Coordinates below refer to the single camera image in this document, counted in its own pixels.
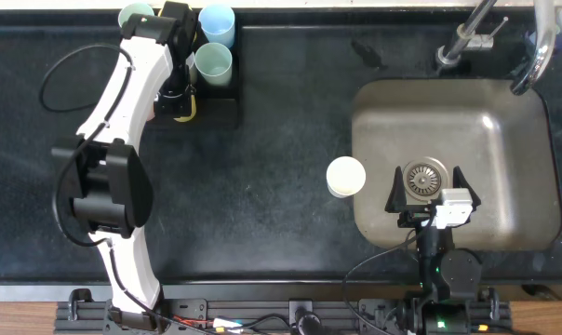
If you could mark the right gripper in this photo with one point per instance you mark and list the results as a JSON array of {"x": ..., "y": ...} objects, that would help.
[{"x": 413, "y": 218}]

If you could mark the white cup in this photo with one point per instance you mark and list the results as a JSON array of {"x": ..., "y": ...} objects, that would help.
[{"x": 346, "y": 177}]

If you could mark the yellow cup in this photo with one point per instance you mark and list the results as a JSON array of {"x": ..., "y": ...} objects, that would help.
[{"x": 188, "y": 114}]

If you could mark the pink cup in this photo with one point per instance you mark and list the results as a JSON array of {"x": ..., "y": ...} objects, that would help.
[{"x": 150, "y": 112}]

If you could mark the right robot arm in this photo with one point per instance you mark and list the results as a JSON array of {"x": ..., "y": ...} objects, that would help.
[{"x": 460, "y": 272}]

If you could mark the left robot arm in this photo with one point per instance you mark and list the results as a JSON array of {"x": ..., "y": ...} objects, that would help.
[{"x": 123, "y": 93}]

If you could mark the steel sink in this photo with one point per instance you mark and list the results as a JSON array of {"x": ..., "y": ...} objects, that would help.
[{"x": 495, "y": 139}]

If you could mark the steel tap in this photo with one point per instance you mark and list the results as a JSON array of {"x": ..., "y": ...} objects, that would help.
[{"x": 541, "y": 51}]

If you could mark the black tray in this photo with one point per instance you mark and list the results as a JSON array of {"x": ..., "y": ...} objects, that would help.
[{"x": 220, "y": 107}]

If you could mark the green cup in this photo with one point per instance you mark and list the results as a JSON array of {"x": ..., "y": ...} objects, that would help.
[
  {"x": 213, "y": 62},
  {"x": 132, "y": 11}
]

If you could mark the grey cup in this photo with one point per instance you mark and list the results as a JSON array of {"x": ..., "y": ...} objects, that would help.
[{"x": 192, "y": 67}]

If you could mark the blue cup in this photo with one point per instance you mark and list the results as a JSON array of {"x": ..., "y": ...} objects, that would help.
[{"x": 217, "y": 25}]

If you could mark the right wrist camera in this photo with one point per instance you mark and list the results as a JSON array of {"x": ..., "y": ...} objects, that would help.
[{"x": 453, "y": 207}]

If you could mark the mounting rail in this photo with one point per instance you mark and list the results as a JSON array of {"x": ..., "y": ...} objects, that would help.
[{"x": 253, "y": 309}]

